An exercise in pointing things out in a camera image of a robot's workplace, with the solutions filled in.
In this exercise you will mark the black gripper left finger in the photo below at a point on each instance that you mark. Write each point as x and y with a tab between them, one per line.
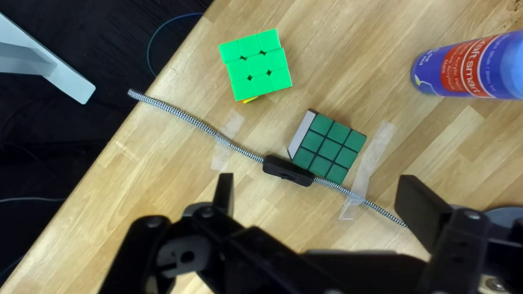
224	189

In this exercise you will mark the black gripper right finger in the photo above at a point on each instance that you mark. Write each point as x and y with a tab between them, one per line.
418	205

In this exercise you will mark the short clear tape strip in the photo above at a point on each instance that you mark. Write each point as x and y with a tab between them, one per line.
228	132

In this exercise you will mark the long clear tape strip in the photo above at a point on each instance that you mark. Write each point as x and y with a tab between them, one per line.
369	163

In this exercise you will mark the black-framed green puzzle cube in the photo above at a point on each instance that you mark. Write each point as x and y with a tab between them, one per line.
328	147

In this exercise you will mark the stickerless green orange puzzle cube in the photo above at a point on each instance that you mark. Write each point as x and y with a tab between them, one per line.
255	65

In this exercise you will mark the blue bottle red label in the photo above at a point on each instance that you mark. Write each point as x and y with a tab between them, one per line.
474	65

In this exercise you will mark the grey table foot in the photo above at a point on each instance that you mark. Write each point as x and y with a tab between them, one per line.
32	65

